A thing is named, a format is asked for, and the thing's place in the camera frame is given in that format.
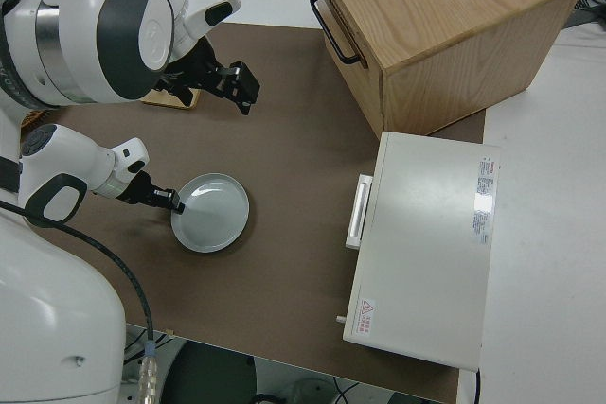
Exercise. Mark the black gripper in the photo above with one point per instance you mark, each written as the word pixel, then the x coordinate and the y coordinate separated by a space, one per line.
pixel 227 82
pixel 147 188

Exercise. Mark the gray round plate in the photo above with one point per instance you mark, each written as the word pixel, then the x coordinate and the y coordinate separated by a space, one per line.
pixel 213 219

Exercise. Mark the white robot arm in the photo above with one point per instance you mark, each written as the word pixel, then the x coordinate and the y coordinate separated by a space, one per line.
pixel 71 21
pixel 61 153

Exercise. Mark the wooden mug tree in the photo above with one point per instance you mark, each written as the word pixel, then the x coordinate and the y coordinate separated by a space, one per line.
pixel 165 102

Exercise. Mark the round wicker basket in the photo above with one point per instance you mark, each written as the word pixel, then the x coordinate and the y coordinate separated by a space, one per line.
pixel 35 117

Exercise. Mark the black round stool base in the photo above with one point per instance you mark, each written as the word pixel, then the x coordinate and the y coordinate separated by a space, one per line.
pixel 213 375

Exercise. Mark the wooden drawer cabinet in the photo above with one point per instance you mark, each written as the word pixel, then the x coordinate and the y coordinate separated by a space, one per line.
pixel 450 21

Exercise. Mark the white toaster oven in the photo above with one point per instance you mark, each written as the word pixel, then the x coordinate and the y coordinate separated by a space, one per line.
pixel 426 243

